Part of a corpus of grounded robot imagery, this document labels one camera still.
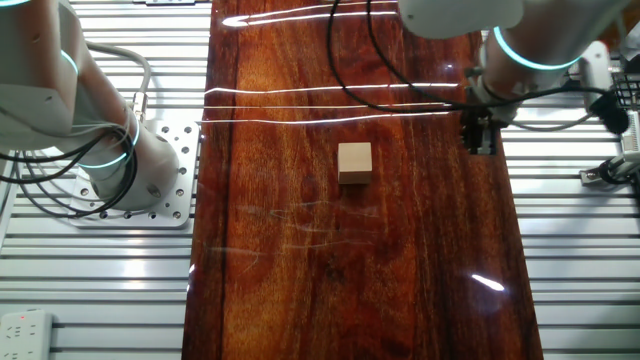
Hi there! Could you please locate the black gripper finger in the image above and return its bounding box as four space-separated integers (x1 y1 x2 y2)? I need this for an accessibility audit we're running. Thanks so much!
462 123 501 139
462 133 500 156

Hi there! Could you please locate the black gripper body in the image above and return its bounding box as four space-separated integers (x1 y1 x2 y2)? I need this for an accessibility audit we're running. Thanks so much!
459 107 504 132

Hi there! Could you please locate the small light wooden block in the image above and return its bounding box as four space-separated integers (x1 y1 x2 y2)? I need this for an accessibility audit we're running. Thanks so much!
337 141 374 186

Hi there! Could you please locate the white ribbed object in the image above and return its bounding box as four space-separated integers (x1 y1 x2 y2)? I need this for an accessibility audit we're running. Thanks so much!
621 110 640 154

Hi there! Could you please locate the dark red wooden board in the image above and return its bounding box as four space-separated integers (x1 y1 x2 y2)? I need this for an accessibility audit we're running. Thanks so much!
180 0 545 360

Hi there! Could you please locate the white power strip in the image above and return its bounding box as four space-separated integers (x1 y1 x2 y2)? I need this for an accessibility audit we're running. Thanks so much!
0 308 54 360

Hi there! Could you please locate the thin grey cable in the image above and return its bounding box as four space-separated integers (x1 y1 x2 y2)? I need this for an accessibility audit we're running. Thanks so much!
499 110 597 133

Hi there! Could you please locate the metal clamp bracket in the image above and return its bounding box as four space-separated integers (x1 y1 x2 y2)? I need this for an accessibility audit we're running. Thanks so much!
579 152 640 187

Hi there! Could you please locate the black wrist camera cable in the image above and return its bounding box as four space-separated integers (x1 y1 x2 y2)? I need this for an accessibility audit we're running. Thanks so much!
366 0 632 137

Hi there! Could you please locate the black wire rack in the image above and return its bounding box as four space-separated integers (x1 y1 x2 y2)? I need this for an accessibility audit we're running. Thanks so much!
610 72 640 112

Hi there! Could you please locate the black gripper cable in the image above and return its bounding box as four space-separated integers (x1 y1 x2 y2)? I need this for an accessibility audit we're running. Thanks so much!
325 0 469 114

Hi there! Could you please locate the silver perforated base plate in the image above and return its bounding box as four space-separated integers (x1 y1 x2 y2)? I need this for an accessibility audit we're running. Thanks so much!
67 119 201 230

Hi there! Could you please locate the grey base cable with connector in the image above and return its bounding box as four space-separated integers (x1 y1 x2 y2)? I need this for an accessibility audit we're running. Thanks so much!
84 41 153 124

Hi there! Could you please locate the black arm base cable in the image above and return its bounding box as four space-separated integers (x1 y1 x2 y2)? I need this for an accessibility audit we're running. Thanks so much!
0 124 140 220

